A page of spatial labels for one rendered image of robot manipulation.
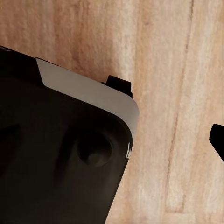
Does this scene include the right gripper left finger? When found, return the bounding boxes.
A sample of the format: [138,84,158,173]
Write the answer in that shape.
[0,124,24,180]

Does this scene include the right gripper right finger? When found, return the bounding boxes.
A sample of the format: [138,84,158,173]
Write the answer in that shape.
[209,124,224,161]

